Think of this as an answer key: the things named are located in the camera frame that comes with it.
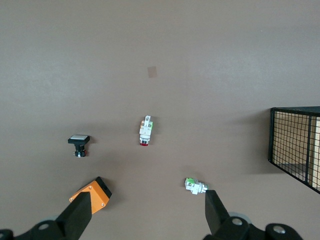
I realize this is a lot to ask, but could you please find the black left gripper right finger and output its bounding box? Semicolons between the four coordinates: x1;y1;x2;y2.
202;189;251;240

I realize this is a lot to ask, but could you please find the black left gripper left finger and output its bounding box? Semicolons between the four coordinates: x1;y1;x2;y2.
15;191;92;240

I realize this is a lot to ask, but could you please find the red cap push button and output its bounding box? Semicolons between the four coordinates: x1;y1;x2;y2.
138;115;154;147

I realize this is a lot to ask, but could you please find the green cap push button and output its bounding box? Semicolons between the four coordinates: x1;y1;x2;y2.
184;177;209;196

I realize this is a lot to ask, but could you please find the black square white-top button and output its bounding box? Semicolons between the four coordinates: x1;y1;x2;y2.
67;134;91;159

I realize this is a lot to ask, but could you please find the orange box black face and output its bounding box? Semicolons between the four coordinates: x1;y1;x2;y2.
69;176;113;215

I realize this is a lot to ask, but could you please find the black wire basket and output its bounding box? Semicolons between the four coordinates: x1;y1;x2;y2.
267;106;320;195

